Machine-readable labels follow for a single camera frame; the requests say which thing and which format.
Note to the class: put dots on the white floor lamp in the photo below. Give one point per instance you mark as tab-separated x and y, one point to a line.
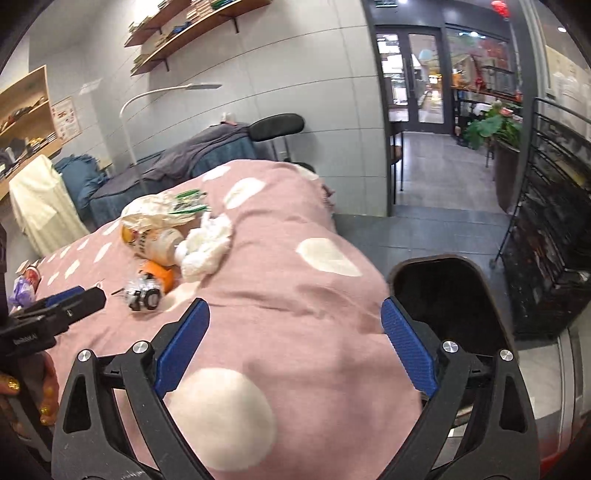
138	96

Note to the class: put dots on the grey blanket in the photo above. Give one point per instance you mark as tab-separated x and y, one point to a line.
194	152

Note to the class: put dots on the blue cloth pile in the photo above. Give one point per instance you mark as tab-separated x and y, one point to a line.
78	177

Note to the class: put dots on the row of books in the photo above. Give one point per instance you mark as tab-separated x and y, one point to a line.
203	5

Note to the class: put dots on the dark brown planter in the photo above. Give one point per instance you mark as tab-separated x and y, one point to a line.
505	175

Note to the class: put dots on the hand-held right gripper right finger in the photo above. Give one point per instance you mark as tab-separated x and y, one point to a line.
408	346

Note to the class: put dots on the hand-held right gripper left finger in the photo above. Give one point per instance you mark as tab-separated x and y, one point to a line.
184	344

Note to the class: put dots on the purple wrapper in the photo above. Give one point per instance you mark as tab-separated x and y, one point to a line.
21	293

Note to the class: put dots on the clear plastic packaging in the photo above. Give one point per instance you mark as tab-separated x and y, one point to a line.
143	295

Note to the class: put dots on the black metal rack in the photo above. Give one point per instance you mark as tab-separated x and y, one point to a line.
554	258

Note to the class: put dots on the green potted plant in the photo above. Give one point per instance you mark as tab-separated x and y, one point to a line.
489	127

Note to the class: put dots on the stack of folded clothes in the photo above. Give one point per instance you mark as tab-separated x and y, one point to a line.
27	147

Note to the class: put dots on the white cloth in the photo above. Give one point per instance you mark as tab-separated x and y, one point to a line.
41	203

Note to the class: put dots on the green printed snack wrapper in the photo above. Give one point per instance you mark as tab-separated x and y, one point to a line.
187	201

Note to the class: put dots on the white plastic bag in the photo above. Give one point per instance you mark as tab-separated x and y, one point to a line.
147	210

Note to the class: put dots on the glass door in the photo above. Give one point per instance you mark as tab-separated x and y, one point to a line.
425	78

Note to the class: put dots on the red lantern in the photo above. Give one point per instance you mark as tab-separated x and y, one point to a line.
501	8

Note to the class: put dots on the wall poster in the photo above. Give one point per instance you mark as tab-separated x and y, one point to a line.
67	117

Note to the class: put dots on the white tissue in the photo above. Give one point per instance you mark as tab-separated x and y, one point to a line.
205	249

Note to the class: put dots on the wooden wall shelf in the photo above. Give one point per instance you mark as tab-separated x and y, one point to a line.
147	30
184	44

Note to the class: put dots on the red and white packet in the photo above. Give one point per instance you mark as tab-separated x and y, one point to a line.
31	276

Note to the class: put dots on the orange plastic cup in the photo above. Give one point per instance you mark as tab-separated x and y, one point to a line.
164	274

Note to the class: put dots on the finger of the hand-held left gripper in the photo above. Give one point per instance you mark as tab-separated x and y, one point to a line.
85	302
64	297

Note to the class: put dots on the person's left hand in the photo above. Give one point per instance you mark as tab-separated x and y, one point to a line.
50	390

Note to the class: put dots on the pink polka dot blanket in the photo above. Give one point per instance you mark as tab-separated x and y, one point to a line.
286	295

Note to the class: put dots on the black trash bin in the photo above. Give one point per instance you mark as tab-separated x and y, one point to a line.
443	295

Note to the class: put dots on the massage bed with blue skirt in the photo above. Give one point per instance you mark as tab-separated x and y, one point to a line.
240	147

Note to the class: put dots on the wooden cabinet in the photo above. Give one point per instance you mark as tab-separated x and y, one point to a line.
41	83

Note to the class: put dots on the beige bottle with orange cap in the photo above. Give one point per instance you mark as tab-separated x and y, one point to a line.
159	244

